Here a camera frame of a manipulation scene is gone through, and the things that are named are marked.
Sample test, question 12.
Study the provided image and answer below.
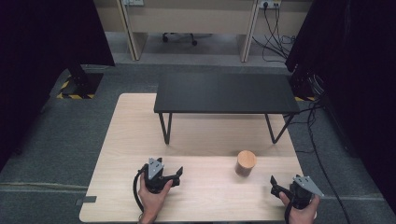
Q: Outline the person's right hand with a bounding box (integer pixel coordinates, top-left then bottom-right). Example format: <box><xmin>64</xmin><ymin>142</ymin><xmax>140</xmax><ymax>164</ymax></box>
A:
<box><xmin>278</xmin><ymin>190</ymin><xmax>321</xmax><ymax>224</ymax></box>

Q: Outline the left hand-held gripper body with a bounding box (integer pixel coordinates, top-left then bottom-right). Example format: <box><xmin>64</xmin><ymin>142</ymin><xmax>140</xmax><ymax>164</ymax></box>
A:
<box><xmin>140</xmin><ymin>157</ymin><xmax>181</xmax><ymax>195</ymax></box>

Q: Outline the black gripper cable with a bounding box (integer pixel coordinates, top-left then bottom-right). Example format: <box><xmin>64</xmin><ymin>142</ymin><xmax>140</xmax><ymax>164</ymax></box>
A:
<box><xmin>133</xmin><ymin>163</ymin><xmax>149</xmax><ymax>214</ymax></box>
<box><xmin>283</xmin><ymin>198</ymin><xmax>295</xmax><ymax>224</ymax></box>

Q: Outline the grey floor tape strip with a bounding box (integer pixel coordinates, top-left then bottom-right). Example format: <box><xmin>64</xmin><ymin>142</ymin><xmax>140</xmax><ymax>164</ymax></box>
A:
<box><xmin>75</xmin><ymin>195</ymin><xmax>98</xmax><ymax>206</ymax></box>

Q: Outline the white wall power socket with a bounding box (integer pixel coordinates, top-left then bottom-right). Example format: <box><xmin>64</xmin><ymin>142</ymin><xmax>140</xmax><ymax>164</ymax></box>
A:
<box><xmin>258</xmin><ymin>0</ymin><xmax>283</xmax><ymax>9</ymax></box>

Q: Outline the black curtain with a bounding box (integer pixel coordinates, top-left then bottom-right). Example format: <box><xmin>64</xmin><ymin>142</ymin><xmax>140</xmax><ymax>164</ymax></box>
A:
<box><xmin>0</xmin><ymin>0</ymin><xmax>116</xmax><ymax>173</ymax></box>
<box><xmin>284</xmin><ymin>0</ymin><xmax>396</xmax><ymax>216</ymax></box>

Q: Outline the person's left hand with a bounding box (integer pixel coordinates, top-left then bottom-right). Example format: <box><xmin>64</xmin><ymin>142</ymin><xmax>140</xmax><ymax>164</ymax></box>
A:
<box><xmin>137</xmin><ymin>173</ymin><xmax>174</xmax><ymax>218</ymax></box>

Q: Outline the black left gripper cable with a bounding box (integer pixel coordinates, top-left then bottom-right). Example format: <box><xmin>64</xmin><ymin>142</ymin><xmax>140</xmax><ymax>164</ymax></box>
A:
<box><xmin>133</xmin><ymin>163</ymin><xmax>149</xmax><ymax>214</ymax></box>

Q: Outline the black cables bundle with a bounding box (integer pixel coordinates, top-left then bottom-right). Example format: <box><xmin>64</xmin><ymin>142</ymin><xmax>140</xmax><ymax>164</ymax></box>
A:
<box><xmin>251</xmin><ymin>3</ymin><xmax>297</xmax><ymax>64</ymax></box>

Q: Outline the black office chair base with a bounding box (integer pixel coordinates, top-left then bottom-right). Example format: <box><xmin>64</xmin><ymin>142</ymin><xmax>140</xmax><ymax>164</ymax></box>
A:
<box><xmin>161</xmin><ymin>32</ymin><xmax>199</xmax><ymax>48</ymax></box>

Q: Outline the black floor cable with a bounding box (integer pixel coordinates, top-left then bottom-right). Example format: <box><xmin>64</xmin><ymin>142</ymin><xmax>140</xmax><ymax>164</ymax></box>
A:
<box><xmin>282</xmin><ymin>101</ymin><xmax>353</xmax><ymax>224</ymax></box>

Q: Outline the wooden cylinder canister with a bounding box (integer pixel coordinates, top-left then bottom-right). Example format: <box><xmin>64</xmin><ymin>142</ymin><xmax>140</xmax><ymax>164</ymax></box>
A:
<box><xmin>234</xmin><ymin>149</ymin><xmax>258</xmax><ymax>178</ymax></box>

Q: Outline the black metal stand base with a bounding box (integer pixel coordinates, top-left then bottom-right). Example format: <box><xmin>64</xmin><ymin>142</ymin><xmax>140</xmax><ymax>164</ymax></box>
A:
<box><xmin>55</xmin><ymin>63</ymin><xmax>105</xmax><ymax>101</ymax></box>
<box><xmin>289</xmin><ymin>63</ymin><xmax>329</xmax><ymax>103</ymax></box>

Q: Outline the black raised shelf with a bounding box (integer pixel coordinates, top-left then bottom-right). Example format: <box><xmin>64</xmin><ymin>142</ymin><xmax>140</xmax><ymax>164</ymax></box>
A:
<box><xmin>153</xmin><ymin>72</ymin><xmax>302</xmax><ymax>146</ymax></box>

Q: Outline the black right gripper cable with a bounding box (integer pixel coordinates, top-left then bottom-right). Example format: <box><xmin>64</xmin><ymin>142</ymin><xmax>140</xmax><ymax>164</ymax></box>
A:
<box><xmin>283</xmin><ymin>198</ymin><xmax>295</xmax><ymax>224</ymax></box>

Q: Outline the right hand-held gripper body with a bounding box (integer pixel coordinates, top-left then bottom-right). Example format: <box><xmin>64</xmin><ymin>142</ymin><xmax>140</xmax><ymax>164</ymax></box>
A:
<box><xmin>289</xmin><ymin>174</ymin><xmax>325</xmax><ymax>210</ymax></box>

